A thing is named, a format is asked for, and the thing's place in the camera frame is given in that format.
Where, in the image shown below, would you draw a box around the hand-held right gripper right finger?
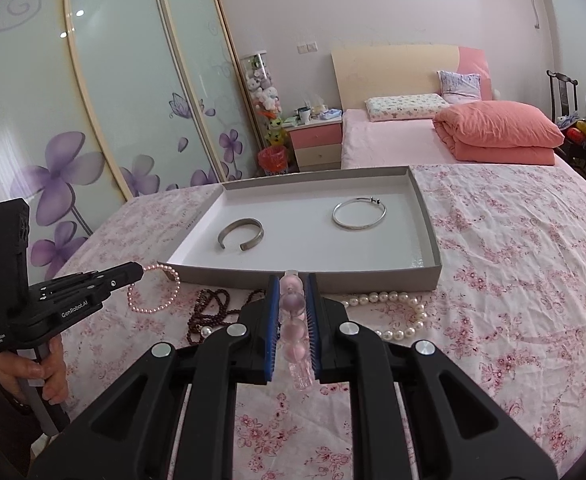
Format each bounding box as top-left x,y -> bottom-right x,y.
308,273 -> 559,480

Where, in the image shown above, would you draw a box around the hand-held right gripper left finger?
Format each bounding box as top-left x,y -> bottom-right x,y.
27,274 -> 281,480

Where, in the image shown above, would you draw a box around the pink crystal bead bracelet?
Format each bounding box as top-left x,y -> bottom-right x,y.
279,270 -> 315,392

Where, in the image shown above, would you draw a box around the pink pearl bracelet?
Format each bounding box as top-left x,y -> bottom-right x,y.
127,262 -> 181,315

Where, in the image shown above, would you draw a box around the dark red bead necklace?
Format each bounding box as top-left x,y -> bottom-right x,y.
188,288 -> 269,346

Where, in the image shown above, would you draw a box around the white pearl necklace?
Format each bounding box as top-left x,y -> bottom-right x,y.
200,290 -> 426,343

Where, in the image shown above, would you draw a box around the grey cardboard tray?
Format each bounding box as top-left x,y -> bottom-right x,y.
164,166 -> 444,293

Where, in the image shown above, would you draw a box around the silver bangle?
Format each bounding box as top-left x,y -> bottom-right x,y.
332,196 -> 388,231

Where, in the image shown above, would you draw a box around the person's left hand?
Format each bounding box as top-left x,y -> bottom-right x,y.
0,334 -> 70,407

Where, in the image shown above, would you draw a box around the red waste basket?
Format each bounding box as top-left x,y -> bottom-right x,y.
257,146 -> 290,177

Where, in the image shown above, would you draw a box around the pink and beige nightstand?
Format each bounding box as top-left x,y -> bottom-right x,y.
285,112 -> 344,172

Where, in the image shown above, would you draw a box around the flower print sliding wardrobe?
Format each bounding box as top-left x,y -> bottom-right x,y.
0,0 -> 264,311

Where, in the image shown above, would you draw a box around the pink floral bedsheet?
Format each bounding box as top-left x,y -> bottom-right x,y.
48,165 -> 586,480

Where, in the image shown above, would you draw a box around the bed with pink sheet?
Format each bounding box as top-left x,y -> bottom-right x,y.
340,107 -> 586,173

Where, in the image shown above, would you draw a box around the glass tube of plush toys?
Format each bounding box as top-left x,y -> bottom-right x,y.
240,52 -> 286,148

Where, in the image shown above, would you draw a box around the white floral pillow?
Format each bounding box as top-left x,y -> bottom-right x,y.
364,92 -> 451,122

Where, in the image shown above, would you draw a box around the beige and pink headboard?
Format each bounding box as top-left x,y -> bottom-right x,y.
331,44 -> 494,111

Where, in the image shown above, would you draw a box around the folded coral quilt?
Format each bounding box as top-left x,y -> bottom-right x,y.
432,100 -> 565,166

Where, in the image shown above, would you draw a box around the small purple cushion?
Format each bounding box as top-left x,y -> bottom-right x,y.
437,70 -> 482,101

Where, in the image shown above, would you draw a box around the colourful toys on chair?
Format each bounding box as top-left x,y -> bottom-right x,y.
556,115 -> 586,143

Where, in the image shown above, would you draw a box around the dark wooden chair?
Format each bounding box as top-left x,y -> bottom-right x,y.
546,70 -> 581,126

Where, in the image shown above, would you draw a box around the silver cuff bracelet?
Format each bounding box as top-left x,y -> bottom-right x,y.
217,218 -> 266,252

